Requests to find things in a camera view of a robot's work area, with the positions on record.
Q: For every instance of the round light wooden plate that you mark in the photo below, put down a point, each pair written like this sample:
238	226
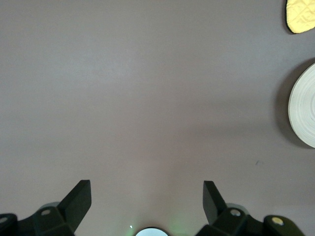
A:
304	108

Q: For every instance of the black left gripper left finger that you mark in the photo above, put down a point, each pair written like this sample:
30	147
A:
73	206

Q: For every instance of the yellow quilted oven mitt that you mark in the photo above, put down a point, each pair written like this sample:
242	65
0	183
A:
301	17

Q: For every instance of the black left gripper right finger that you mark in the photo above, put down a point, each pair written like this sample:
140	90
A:
216	209

